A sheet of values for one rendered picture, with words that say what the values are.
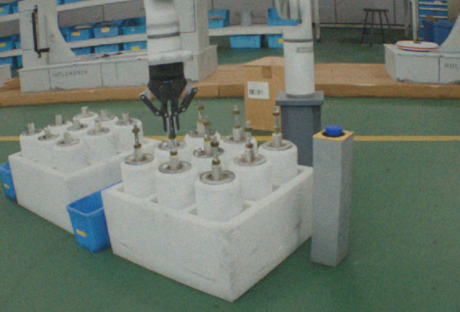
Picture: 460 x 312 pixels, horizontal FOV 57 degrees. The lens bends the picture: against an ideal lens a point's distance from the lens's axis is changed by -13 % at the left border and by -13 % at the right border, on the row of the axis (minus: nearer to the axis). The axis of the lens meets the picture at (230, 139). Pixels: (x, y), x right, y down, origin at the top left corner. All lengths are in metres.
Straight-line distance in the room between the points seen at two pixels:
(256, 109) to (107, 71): 1.37
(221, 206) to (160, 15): 0.41
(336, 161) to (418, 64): 2.05
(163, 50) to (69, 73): 2.48
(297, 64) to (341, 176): 0.51
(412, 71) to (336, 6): 6.36
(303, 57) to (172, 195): 0.62
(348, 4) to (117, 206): 8.40
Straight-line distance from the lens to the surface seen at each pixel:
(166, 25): 0.98
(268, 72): 2.16
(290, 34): 1.45
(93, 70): 3.34
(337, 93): 2.91
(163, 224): 1.06
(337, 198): 1.06
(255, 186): 1.06
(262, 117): 2.22
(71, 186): 1.34
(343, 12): 9.29
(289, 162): 1.16
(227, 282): 1.00
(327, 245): 1.12
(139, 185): 1.13
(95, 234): 1.26
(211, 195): 0.97
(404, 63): 3.00
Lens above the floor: 0.61
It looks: 17 degrees down
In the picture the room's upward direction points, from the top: 4 degrees counter-clockwise
